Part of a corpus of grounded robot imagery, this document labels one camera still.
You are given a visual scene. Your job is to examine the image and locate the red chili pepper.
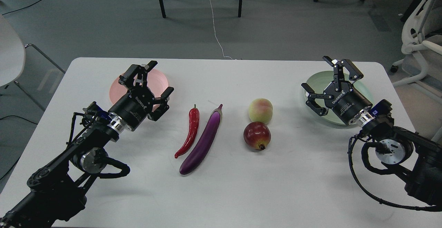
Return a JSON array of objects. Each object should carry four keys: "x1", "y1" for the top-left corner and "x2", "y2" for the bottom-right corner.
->
[{"x1": 174, "y1": 104, "x2": 200, "y2": 159}]

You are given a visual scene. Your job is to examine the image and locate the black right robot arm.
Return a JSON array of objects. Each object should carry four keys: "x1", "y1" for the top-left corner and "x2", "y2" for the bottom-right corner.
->
[{"x1": 301, "y1": 56, "x2": 442, "y2": 212}]

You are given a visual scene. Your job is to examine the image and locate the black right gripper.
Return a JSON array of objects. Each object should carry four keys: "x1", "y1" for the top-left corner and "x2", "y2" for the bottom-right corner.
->
[{"x1": 301, "y1": 56, "x2": 373, "y2": 125}]

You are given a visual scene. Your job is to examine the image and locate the pink plate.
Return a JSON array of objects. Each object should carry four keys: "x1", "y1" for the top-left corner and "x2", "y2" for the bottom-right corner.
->
[{"x1": 109, "y1": 69, "x2": 169, "y2": 105}]

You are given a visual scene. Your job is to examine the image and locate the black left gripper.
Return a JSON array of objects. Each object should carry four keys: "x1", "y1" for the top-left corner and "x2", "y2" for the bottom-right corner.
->
[{"x1": 108, "y1": 60, "x2": 174, "y2": 131}]

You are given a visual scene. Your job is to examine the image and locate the red pomegranate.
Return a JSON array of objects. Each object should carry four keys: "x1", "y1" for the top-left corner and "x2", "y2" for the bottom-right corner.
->
[{"x1": 243, "y1": 122, "x2": 271, "y2": 151}]

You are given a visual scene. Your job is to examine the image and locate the purple eggplant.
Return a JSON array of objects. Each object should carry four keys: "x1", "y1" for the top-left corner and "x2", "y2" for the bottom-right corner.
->
[{"x1": 179, "y1": 104, "x2": 223, "y2": 175}]

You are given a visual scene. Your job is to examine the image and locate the green plate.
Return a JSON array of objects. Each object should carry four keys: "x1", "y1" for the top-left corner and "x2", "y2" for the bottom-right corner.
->
[{"x1": 306, "y1": 71, "x2": 374, "y2": 126}]

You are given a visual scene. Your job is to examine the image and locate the white office chair right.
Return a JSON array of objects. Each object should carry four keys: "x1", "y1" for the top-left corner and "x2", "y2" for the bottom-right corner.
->
[{"x1": 393, "y1": 0, "x2": 441, "y2": 87}]

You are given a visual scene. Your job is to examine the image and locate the white chair left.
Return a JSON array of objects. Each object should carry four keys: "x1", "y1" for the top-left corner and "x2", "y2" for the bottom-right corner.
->
[{"x1": 0, "y1": 16, "x2": 65, "y2": 112}]

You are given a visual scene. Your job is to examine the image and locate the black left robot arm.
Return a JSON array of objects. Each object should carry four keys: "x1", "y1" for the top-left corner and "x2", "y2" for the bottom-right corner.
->
[{"x1": 1, "y1": 60, "x2": 174, "y2": 228}]

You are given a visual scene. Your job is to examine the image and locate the yellow-pink peach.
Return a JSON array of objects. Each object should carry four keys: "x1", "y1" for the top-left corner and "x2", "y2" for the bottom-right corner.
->
[{"x1": 248, "y1": 98, "x2": 273, "y2": 124}]

